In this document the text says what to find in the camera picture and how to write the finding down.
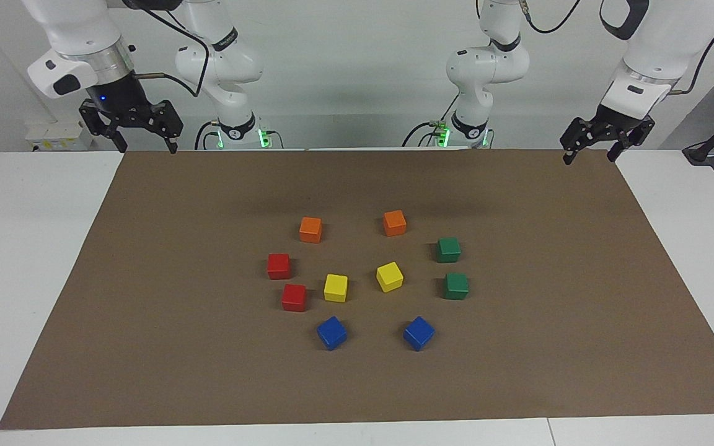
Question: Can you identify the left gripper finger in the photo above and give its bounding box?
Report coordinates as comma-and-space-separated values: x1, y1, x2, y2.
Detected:
560, 118, 599, 164
608, 118, 655, 163

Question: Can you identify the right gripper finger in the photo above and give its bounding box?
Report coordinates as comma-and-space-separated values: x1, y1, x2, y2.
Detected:
79, 100, 128, 153
152, 99, 184, 154

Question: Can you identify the green wooden block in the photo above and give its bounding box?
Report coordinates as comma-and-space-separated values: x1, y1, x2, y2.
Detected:
436, 237, 462, 264
443, 273, 470, 301

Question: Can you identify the red wooden block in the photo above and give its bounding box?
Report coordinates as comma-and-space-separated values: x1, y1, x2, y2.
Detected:
267, 253, 291, 281
281, 284, 307, 313

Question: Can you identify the orange wooden block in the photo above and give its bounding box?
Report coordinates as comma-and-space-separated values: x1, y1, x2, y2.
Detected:
299, 216, 323, 244
382, 210, 407, 237

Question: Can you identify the brown table mat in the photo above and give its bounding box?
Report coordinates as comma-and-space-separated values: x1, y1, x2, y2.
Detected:
0, 149, 714, 430

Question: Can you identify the yellow wooden block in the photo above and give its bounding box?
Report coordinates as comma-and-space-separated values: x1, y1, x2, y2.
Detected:
376, 261, 405, 294
324, 274, 349, 304

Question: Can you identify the blue wooden block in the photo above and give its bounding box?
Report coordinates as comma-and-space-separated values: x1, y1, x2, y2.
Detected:
402, 316, 436, 352
316, 316, 348, 352

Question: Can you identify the black right base cable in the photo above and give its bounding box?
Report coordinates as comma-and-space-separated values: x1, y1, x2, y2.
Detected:
194, 121, 216, 151

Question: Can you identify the black base cable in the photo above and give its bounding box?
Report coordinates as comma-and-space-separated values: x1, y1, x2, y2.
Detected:
194, 121, 216, 151
402, 93, 458, 147

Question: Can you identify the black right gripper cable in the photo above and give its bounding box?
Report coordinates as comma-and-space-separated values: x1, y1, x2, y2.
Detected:
123, 0, 210, 98

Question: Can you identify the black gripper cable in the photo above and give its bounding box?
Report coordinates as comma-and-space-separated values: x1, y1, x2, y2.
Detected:
521, 0, 714, 97
123, 0, 210, 98

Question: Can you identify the white wall socket box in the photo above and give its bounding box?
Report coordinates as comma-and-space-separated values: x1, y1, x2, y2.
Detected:
25, 121, 92, 152

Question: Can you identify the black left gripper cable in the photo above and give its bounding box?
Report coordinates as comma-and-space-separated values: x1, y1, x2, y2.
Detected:
521, 0, 714, 97

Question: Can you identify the black left base cable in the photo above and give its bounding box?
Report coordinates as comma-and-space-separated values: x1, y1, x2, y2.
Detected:
402, 93, 458, 147

